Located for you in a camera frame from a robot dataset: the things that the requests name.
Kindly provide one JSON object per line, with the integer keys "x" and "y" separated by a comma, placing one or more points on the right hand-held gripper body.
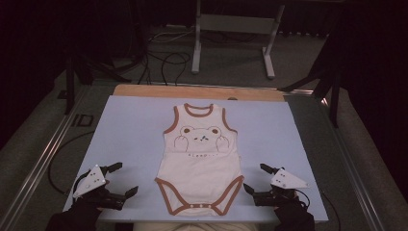
{"x": 285, "y": 181}

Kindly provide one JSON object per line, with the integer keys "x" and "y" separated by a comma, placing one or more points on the black tripod stand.
{"x": 333, "y": 93}
{"x": 72, "y": 80}

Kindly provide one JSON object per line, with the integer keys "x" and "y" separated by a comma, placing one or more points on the white baby bodysuit brown trim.
{"x": 200, "y": 166}

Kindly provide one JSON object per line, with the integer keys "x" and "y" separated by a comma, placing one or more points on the white metal stand frame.
{"x": 237, "y": 24}

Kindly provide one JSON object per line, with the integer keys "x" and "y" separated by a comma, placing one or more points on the person's right hand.
{"x": 290, "y": 214}

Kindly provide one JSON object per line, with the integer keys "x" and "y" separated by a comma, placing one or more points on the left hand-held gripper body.
{"x": 93, "y": 181}

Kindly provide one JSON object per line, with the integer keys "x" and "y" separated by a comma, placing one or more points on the light blue mat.
{"x": 134, "y": 134}

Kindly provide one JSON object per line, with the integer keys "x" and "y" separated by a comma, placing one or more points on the person's left hand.
{"x": 88, "y": 210}

